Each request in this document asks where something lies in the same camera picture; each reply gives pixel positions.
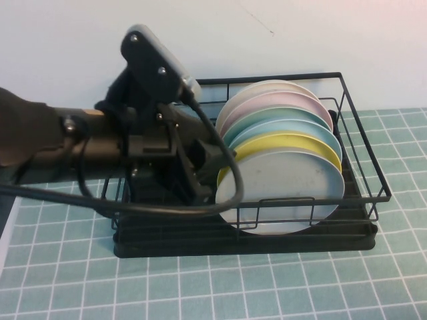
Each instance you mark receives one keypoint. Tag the light blue plate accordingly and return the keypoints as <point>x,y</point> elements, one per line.
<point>287,128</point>

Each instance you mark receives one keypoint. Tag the yellow plate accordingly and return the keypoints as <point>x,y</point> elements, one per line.
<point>267,143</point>

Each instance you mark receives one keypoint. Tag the grey wrist camera black mount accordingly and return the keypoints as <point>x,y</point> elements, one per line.
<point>150,56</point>

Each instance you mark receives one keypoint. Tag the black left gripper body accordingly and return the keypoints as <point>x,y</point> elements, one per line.
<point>153,166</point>

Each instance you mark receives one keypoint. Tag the black plastic drip tray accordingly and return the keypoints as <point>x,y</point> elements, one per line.
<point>173,246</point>

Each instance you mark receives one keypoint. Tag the grey plate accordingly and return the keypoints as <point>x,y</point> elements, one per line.
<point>277,180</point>

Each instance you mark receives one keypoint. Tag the cream plate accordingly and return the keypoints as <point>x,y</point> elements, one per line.
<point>238,98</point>

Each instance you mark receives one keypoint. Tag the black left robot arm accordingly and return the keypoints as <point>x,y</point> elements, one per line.
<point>30,133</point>

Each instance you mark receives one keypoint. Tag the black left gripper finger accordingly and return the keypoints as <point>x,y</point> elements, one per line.
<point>208,153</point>
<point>205,186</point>

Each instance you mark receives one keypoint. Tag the green checked tablecloth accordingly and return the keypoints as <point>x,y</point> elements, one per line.
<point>213,286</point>

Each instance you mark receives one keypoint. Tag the pink plate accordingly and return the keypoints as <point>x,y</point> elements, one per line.
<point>287,98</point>

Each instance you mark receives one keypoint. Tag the teal green plate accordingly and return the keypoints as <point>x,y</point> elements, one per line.
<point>267,115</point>

